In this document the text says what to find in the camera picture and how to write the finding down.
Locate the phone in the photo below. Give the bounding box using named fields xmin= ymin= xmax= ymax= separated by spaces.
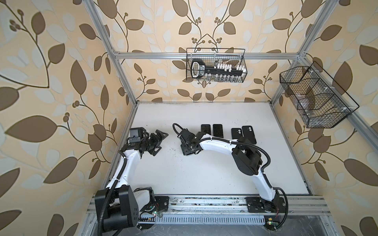
xmin=201 ymin=124 xmax=211 ymax=135
xmin=213 ymin=124 xmax=224 ymax=138

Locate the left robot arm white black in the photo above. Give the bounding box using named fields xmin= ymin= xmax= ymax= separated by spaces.
xmin=94 ymin=127 xmax=168 ymax=236

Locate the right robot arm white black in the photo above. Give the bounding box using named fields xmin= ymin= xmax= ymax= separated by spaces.
xmin=172 ymin=123 xmax=281 ymax=212

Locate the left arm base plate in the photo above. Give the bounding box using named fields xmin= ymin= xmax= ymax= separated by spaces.
xmin=135 ymin=195 xmax=169 ymax=214

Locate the back wire basket black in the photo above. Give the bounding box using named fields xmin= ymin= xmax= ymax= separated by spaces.
xmin=186 ymin=47 xmax=248 ymax=83

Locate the wire basket black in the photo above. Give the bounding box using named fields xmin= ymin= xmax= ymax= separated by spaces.
xmin=186 ymin=47 xmax=248 ymax=83
xmin=280 ymin=61 xmax=359 ymax=128

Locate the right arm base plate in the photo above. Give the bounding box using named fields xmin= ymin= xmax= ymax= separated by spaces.
xmin=245 ymin=196 xmax=288 ymax=214

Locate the right wire basket black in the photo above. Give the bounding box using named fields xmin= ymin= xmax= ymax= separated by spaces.
xmin=280 ymin=61 xmax=359 ymax=128

